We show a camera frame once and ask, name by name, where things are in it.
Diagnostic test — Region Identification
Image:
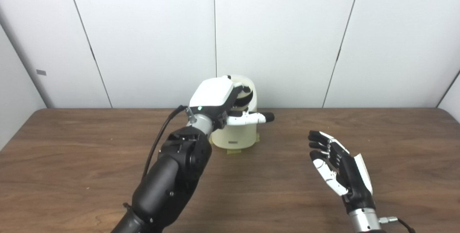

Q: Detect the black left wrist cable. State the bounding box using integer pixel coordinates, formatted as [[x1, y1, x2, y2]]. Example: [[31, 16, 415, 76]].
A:
[[142, 105, 188, 181]]

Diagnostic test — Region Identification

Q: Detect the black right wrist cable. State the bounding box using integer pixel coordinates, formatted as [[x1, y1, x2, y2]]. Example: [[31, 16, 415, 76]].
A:
[[377, 216, 415, 233]]

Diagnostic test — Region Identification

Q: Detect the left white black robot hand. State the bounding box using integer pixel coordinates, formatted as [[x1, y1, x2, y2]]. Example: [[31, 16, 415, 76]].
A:
[[187, 75, 275, 130]]

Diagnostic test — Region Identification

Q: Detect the cream-colored bin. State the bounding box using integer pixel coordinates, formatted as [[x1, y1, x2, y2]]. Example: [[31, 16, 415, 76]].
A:
[[210, 75, 260, 150]]

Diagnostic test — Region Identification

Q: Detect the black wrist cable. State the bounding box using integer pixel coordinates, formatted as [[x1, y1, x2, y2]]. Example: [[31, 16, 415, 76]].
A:
[[377, 216, 415, 233], [142, 105, 188, 181]]

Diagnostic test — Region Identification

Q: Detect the cream round bin lid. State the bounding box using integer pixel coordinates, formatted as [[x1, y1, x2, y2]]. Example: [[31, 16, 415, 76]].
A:
[[230, 75, 254, 92]]

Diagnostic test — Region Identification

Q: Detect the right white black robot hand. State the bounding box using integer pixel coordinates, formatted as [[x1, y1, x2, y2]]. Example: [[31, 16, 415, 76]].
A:
[[308, 130, 376, 214]]

